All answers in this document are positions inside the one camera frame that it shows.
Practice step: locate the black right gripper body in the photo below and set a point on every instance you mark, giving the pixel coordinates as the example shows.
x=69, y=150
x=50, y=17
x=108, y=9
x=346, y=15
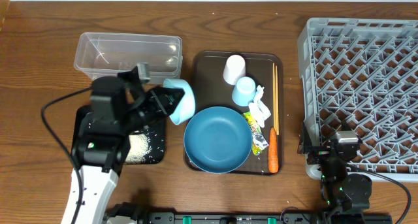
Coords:
x=319, y=154

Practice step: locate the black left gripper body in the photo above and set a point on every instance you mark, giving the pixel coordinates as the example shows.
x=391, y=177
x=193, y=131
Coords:
x=138, y=111

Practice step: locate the light blue small bowl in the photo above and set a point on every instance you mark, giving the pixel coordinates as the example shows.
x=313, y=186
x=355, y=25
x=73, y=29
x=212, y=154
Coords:
x=186, y=107

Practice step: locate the pile of white rice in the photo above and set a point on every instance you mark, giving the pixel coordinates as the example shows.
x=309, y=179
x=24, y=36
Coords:
x=140, y=150

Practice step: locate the dark blue large bowl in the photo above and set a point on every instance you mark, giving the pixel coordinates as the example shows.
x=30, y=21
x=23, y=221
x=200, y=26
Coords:
x=217, y=140

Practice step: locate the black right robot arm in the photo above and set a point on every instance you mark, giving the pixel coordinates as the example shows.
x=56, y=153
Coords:
x=347, y=195

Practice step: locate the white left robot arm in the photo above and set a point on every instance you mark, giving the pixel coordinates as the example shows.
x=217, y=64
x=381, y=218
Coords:
x=90, y=192

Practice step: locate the grey dishwasher rack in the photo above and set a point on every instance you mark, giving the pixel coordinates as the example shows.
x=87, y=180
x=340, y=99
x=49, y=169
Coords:
x=362, y=72

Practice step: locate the black plastic tray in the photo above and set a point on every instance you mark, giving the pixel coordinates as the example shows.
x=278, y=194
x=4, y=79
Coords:
x=156, y=134

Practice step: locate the clear plastic container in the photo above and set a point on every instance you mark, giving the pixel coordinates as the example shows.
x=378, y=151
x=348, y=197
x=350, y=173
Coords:
x=107, y=54

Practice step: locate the orange carrot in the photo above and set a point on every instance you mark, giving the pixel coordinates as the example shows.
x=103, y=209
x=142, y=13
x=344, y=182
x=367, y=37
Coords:
x=273, y=164

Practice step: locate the pink plastic cup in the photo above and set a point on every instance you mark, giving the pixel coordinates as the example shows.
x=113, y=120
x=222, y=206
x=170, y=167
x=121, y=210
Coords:
x=235, y=68

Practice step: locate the light blue plastic cup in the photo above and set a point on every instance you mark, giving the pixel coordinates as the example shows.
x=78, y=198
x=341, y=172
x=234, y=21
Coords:
x=244, y=91

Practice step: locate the green foil snack wrapper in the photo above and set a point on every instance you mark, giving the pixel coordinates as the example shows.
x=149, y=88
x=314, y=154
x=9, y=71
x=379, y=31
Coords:
x=258, y=141

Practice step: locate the crumpled white tissue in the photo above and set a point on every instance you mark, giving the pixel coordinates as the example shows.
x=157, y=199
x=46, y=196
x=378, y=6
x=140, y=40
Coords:
x=258, y=109

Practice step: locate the right wooden chopstick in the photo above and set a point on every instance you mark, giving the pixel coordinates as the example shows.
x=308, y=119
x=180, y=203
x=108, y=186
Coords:
x=277, y=123

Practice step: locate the wooden chopstick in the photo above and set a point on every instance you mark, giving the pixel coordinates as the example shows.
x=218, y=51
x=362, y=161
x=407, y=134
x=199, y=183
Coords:
x=274, y=91
x=277, y=123

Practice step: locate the left wooden chopstick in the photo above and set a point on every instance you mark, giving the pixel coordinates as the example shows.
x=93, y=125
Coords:
x=274, y=91

